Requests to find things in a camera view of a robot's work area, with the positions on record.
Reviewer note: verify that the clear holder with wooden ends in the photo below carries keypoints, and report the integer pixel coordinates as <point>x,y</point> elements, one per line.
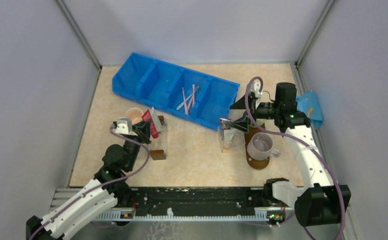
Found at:
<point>158,148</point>

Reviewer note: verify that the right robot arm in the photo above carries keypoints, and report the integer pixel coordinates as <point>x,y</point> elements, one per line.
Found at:
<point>321,200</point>

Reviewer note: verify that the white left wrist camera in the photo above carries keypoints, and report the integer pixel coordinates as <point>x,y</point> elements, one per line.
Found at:
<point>123,126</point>

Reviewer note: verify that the grey ceramic mug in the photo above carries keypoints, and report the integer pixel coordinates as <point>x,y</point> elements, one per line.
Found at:
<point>261,147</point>

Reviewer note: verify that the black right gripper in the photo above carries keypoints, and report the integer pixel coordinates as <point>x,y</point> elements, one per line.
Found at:
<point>242,124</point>

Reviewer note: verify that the clear textured acrylic tray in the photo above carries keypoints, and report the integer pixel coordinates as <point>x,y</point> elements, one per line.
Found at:
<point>238,141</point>

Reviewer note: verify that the light pink toothbrush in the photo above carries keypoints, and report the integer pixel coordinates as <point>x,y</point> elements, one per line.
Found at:
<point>192,100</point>

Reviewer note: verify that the brown oval wooden tray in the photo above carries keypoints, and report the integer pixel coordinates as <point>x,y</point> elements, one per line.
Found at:
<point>255,164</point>

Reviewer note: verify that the white tube orange cap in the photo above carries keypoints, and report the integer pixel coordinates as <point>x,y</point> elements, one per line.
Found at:
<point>228,138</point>

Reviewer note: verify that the white ceramic mug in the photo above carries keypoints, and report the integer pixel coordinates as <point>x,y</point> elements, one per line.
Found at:
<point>134,114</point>

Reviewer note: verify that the blue divided storage bin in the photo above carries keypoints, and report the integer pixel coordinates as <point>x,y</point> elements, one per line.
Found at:
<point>156,83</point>

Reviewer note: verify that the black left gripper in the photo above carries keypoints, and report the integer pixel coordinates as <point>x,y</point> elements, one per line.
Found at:
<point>143,130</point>

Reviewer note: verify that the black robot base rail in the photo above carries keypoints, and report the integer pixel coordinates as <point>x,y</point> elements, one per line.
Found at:
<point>200,203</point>

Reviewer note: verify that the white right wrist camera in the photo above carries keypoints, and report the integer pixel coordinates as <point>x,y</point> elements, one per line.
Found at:
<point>256,89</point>

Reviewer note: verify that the white tube black cap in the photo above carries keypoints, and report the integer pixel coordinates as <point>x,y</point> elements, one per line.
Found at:
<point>156,120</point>

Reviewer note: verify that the blue crumpled cloth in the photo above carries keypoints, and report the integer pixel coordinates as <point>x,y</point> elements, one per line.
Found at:
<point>308,103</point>

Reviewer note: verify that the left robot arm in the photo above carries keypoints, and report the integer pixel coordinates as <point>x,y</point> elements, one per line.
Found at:
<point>107,189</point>

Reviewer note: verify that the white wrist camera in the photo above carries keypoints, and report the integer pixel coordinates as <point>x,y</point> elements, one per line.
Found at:
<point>123,126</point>
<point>256,89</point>

